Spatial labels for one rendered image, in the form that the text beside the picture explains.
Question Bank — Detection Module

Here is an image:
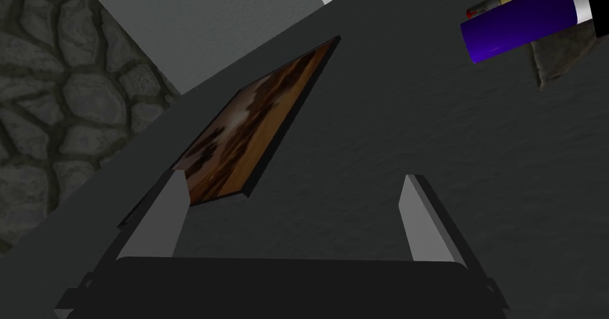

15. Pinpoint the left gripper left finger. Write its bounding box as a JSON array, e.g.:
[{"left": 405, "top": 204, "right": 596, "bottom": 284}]
[{"left": 115, "top": 168, "right": 191, "bottom": 261}]

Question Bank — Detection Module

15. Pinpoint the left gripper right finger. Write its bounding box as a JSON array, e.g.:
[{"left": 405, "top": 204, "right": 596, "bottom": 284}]
[{"left": 398, "top": 174, "right": 469, "bottom": 268}]

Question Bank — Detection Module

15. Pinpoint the brown book with black edge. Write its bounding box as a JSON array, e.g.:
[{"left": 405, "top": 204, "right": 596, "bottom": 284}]
[{"left": 118, "top": 35, "right": 342, "bottom": 228}]

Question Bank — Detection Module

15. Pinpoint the grey stone slab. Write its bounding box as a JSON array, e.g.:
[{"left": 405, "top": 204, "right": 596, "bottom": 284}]
[{"left": 529, "top": 21, "right": 609, "bottom": 91}]

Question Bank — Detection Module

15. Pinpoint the purple can with white end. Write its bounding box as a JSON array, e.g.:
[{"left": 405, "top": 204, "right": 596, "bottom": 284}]
[{"left": 460, "top": 0, "right": 593, "bottom": 65}]

